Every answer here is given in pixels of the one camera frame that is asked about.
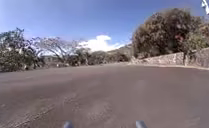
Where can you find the row of trees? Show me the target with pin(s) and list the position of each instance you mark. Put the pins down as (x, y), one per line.
(32, 53)

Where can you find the grey stone wall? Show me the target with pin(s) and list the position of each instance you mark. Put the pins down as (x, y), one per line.
(178, 58)

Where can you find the robot's own part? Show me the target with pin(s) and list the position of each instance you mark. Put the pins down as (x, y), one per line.
(141, 124)
(68, 124)

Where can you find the grey asphalt road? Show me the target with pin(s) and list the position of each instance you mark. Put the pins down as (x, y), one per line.
(105, 90)

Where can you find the hill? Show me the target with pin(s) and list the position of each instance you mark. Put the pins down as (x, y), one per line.
(122, 50)

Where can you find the large trees behind wall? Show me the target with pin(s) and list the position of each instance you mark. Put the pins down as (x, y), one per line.
(168, 31)

